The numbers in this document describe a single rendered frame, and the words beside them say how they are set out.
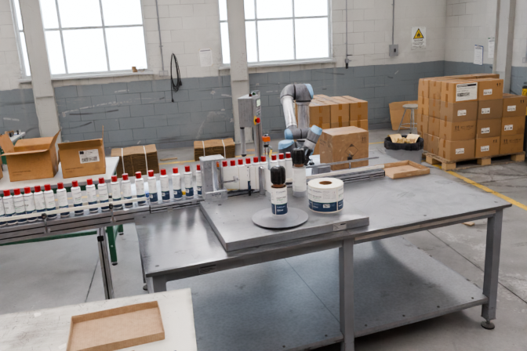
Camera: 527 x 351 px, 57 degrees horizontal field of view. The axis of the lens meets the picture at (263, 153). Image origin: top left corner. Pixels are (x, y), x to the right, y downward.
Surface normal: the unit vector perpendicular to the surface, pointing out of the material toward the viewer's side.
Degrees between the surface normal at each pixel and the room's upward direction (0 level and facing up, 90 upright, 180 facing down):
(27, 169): 90
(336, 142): 90
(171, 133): 90
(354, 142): 90
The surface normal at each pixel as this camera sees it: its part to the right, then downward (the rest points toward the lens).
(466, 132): 0.25, 0.22
